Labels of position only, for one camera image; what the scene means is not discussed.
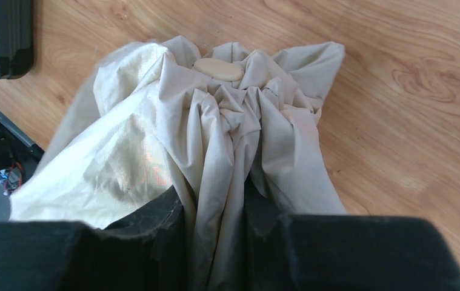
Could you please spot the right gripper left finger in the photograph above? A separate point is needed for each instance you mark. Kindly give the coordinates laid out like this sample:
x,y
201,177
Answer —
x,y
144,250

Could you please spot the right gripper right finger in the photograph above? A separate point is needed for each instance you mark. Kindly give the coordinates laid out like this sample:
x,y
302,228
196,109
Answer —
x,y
343,252

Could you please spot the beige folding umbrella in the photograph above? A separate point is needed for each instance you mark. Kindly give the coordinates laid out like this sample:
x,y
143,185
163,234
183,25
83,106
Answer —
x,y
158,115

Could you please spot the black poker chip case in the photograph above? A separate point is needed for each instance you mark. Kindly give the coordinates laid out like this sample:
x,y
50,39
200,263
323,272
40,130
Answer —
x,y
16,38

